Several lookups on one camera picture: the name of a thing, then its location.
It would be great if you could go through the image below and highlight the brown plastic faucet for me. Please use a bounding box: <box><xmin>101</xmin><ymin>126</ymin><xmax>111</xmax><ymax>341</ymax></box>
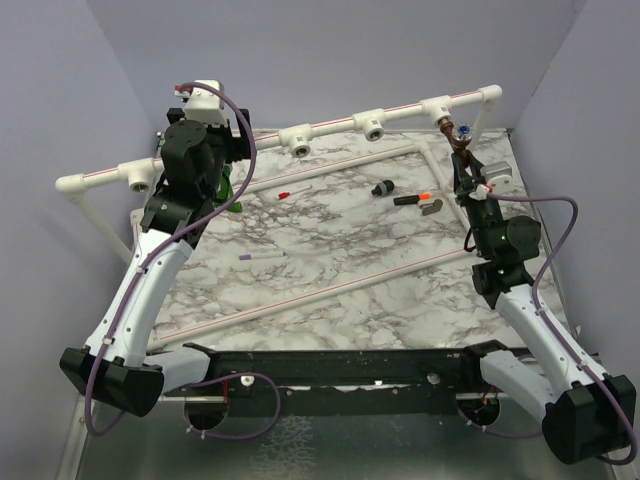
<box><xmin>437</xmin><ymin>117</ymin><xmax>473</xmax><ymax>167</ymax></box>

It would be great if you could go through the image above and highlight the white PVC pipe frame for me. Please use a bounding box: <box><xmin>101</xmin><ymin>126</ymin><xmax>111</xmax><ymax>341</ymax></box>
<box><xmin>54</xmin><ymin>83</ymin><xmax>502</xmax><ymax>349</ymax></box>

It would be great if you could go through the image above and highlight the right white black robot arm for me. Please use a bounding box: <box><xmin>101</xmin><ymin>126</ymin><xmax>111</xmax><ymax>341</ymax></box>
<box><xmin>451</xmin><ymin>151</ymin><xmax>639</xmax><ymax>465</ymax></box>

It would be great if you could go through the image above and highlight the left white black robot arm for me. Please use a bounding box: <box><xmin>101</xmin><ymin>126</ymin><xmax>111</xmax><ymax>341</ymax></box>
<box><xmin>59</xmin><ymin>108</ymin><xmax>257</xmax><ymax>417</ymax></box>

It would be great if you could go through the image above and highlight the green plastic faucet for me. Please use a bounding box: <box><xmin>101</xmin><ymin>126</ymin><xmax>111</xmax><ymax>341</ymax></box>
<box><xmin>214</xmin><ymin>164</ymin><xmax>243</xmax><ymax>214</ymax></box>

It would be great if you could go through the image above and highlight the black orange tool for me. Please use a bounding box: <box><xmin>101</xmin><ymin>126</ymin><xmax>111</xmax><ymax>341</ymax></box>
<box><xmin>393</xmin><ymin>193</ymin><xmax>432</xmax><ymax>206</ymax></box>

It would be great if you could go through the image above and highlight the red capped white marker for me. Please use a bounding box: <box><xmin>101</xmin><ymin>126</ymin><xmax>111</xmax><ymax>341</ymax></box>
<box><xmin>277</xmin><ymin>185</ymin><xmax>312</xmax><ymax>201</ymax></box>

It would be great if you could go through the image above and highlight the small black round fitting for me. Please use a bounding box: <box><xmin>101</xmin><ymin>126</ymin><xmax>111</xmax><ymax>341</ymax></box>
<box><xmin>371</xmin><ymin>180</ymin><xmax>395</xmax><ymax>197</ymax></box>

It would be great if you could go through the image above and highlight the purple capped white marker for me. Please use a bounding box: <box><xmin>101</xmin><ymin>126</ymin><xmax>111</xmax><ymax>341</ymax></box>
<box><xmin>238</xmin><ymin>251</ymin><xmax>287</xmax><ymax>261</ymax></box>

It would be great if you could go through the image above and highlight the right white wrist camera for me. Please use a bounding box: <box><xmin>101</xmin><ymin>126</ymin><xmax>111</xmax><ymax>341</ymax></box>
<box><xmin>472</xmin><ymin>161</ymin><xmax>514</xmax><ymax>200</ymax></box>

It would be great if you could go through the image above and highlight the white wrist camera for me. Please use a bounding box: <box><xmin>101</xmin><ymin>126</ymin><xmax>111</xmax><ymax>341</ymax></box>
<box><xmin>174</xmin><ymin>85</ymin><xmax>228</xmax><ymax>128</ymax></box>
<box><xmin>472</xmin><ymin>161</ymin><xmax>514</xmax><ymax>200</ymax></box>

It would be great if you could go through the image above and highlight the grey metal bracket piece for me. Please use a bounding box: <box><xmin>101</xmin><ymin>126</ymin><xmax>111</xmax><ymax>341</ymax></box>
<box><xmin>420</xmin><ymin>199</ymin><xmax>443</xmax><ymax>216</ymax></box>

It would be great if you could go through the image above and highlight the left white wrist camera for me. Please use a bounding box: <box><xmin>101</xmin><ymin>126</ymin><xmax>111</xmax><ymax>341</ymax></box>
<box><xmin>174</xmin><ymin>85</ymin><xmax>228</xmax><ymax>128</ymax></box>

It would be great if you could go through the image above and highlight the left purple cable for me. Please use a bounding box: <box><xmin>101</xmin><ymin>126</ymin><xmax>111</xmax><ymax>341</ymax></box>
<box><xmin>83</xmin><ymin>80</ymin><xmax>259</xmax><ymax>439</ymax></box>

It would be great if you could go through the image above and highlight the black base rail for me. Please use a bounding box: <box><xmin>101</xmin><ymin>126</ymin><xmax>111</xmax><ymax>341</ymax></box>
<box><xmin>168</xmin><ymin>340</ymin><xmax>505</xmax><ymax>424</ymax></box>

